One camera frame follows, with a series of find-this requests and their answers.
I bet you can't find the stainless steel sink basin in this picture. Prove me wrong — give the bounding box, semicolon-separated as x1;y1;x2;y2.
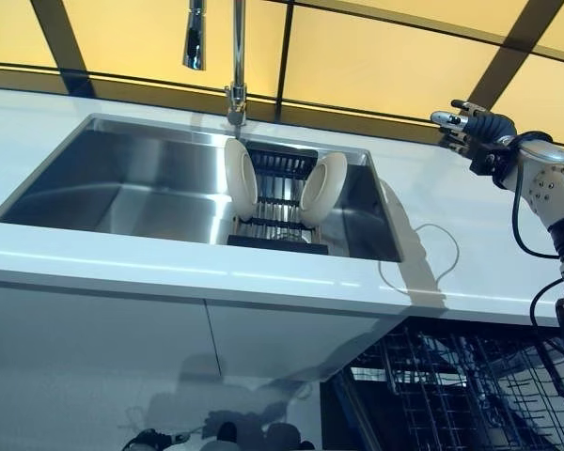
0;112;403;263

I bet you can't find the white glossy cabinet door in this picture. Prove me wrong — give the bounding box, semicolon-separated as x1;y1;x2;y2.
0;280;227;451
203;299;401;382

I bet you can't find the black sink drying rack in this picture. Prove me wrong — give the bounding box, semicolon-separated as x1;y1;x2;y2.
225;142;333;257

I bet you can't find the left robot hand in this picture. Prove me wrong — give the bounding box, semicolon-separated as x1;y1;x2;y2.
123;427;190;451

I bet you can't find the black robot foot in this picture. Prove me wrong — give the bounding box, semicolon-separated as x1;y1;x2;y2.
264;421;307;451
213;420;240;445

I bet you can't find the black right robot foot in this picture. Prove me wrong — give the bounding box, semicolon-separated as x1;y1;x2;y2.
264;421;307;451

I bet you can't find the black dishwasher door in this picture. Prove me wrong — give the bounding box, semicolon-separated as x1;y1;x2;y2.
319;365;405;451

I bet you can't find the black left robot foot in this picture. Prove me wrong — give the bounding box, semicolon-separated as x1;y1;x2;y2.
213;420;240;445

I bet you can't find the dark wire plate rack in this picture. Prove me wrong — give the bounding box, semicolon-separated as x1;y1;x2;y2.
356;323;564;451

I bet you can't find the chrome gooseneck kitchen faucet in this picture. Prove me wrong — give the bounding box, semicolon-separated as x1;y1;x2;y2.
181;0;250;140

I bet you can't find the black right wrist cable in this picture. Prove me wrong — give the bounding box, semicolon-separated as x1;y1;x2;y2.
510;131;564;401

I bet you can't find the white round plate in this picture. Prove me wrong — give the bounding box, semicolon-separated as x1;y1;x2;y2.
223;136;259;222
298;150;349;224

